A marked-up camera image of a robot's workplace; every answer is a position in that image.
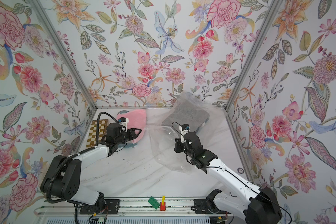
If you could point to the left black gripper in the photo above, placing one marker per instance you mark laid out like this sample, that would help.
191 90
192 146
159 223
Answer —
127 135

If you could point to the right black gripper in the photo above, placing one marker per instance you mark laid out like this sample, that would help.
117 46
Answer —
179 145

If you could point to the pink blanket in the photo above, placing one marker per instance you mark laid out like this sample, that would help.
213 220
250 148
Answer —
136 119

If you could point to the grey blanket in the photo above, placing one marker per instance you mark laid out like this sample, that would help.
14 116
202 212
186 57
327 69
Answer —
186 112

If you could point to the clear plastic vacuum bag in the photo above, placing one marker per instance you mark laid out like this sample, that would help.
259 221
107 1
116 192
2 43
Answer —
163 138

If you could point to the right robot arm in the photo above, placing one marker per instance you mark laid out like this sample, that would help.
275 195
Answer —
244 199

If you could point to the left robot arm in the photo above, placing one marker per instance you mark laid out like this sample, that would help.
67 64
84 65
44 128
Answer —
62 180

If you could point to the red yellow clip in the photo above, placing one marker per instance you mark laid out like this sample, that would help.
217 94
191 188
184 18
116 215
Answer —
163 204

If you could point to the green tag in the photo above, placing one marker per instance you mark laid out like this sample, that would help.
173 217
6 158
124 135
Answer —
154 203

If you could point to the small circuit board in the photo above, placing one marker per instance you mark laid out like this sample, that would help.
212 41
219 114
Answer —
97 220

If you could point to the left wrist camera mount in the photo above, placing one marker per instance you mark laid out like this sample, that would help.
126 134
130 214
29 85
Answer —
124 122

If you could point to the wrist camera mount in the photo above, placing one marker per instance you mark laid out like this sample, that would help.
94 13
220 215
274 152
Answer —
124 122
184 129

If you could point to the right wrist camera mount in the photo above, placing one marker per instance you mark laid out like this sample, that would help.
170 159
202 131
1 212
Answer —
184 129

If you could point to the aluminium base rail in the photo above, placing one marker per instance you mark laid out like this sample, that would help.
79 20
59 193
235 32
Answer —
128 207

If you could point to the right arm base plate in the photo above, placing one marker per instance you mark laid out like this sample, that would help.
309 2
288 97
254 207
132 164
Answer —
202 206

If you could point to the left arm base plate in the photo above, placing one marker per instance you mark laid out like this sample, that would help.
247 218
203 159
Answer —
111 207

